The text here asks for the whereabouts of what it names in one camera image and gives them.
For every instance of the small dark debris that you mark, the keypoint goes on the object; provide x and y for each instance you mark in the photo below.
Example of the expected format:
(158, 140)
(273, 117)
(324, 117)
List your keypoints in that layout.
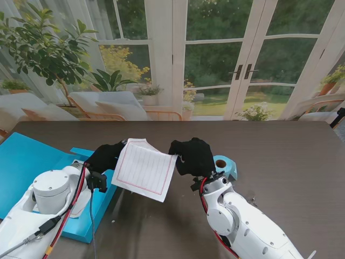
(254, 199)

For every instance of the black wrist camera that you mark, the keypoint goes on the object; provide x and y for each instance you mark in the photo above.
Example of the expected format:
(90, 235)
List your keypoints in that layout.
(98, 182)
(196, 184)

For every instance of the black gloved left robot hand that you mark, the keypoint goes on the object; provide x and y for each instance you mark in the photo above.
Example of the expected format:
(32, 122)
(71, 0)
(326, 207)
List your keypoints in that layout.
(105, 159)

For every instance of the black stand at table edge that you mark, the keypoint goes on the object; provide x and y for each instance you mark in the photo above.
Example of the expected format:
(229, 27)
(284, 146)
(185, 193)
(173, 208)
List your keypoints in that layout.
(340, 116)

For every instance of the light blue label roll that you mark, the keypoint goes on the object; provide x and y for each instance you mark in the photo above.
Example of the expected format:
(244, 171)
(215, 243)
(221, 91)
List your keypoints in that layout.
(227, 168)

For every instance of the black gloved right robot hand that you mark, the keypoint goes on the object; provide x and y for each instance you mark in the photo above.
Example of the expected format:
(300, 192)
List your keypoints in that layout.
(195, 159)

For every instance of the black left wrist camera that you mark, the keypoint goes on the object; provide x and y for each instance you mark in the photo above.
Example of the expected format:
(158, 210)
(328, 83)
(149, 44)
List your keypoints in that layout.
(98, 182)

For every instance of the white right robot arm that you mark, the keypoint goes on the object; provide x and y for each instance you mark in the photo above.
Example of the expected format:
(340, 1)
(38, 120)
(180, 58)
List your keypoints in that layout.
(242, 221)

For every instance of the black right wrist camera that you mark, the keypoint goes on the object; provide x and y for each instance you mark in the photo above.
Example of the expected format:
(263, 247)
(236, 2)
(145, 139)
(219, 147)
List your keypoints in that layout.
(196, 184)

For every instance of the blue plastic file box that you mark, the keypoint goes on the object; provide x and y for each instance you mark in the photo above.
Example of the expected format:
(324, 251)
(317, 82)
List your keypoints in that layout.
(27, 167)

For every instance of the red lined paper sheet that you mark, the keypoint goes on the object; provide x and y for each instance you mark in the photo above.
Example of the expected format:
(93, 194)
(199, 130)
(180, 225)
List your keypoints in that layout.
(79, 207)
(145, 170)

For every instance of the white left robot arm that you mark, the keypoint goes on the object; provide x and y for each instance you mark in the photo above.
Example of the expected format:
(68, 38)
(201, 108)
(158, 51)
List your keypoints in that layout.
(40, 210)

